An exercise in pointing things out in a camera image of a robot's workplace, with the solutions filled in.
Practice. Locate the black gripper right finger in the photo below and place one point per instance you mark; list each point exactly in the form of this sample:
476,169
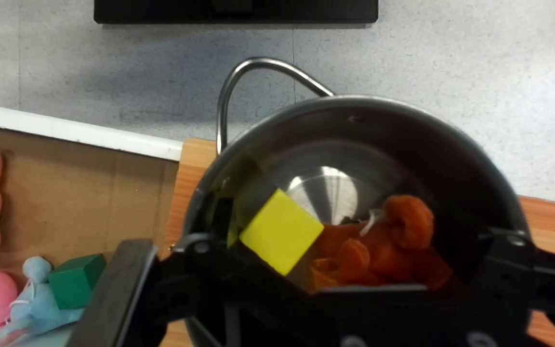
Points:
512,279

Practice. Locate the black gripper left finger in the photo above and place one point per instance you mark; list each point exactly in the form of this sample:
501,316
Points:
112,306

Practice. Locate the light blue plush toy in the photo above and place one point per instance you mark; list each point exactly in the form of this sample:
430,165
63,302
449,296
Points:
34,310

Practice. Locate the orange plush toy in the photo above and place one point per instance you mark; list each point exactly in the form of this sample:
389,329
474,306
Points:
391,244

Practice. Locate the silver pot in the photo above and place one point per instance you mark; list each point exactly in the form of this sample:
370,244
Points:
337,156

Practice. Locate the green block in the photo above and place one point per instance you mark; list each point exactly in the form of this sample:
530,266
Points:
75,279

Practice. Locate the cardboard box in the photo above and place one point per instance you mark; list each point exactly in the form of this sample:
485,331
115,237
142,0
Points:
73,188

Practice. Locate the yellow block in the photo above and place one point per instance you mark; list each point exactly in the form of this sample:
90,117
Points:
281,231

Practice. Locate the black perforated mounting board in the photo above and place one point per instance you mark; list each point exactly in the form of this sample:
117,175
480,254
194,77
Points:
235,9

